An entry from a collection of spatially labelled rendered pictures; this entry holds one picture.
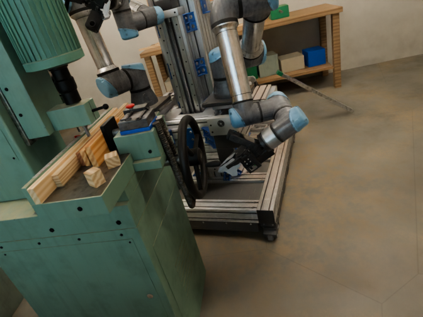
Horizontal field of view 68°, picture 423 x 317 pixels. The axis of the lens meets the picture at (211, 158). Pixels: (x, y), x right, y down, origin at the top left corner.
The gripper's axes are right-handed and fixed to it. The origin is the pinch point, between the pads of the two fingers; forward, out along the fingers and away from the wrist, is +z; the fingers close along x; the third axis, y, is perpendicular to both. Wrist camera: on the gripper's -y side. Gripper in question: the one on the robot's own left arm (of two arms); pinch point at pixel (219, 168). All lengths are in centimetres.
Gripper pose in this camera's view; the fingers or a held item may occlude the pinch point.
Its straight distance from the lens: 115.6
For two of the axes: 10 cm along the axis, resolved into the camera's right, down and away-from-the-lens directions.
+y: 6.8, 6.7, 2.9
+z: -7.3, 5.6, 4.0
